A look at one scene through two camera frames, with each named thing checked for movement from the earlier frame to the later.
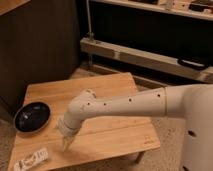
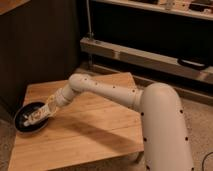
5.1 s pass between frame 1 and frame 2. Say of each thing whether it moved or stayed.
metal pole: stayed
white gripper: moved
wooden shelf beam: stayed
